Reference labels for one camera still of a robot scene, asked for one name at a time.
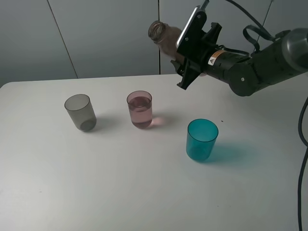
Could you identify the teal translucent plastic cup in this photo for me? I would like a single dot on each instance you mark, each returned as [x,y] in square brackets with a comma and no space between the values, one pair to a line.
[201,138]

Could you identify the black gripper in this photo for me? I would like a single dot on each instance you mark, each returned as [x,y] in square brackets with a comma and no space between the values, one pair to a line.
[194,64]

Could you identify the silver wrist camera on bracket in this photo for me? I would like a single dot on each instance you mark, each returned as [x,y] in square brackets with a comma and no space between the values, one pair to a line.
[192,30]

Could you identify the brown transparent plastic bottle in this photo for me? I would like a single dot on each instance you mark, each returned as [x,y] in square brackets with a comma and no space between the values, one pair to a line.
[165,38]

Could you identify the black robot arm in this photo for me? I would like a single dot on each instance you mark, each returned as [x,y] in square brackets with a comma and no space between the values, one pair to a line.
[284,59]

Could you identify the grey translucent plastic cup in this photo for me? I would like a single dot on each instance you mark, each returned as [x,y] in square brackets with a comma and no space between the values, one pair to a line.
[81,112]

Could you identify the pink translucent plastic cup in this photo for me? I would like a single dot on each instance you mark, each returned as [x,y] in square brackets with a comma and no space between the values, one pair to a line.
[140,108]

